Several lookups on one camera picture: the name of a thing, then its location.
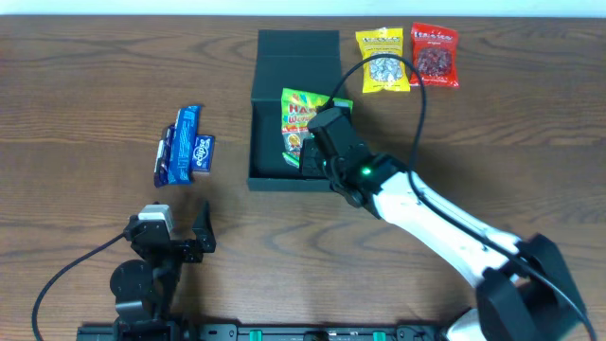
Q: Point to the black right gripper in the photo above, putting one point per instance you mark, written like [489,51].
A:
[310,157]

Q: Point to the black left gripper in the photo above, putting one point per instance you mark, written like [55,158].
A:
[187,249]

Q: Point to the green Haribo worms bag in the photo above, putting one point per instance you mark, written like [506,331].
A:
[297,109]

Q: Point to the blue Oreo cookie pack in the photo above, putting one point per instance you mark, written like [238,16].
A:
[186,126]

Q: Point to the blue Eclipse mints box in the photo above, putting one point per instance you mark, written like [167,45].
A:
[202,155]

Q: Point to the yellow sunflower seed bag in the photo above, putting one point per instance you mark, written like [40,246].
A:
[385,71]

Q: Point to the red Hacks candy bag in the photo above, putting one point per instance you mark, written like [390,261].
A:
[434,55]

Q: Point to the dark blue chocolate bar wrapper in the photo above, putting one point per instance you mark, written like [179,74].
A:
[161,166]

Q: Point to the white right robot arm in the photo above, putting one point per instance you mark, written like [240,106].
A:
[523,288]

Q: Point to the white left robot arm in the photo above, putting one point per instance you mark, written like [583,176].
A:
[145,288]

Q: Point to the black open gift box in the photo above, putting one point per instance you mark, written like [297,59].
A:
[307,60]

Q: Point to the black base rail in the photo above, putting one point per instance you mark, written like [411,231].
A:
[232,332]

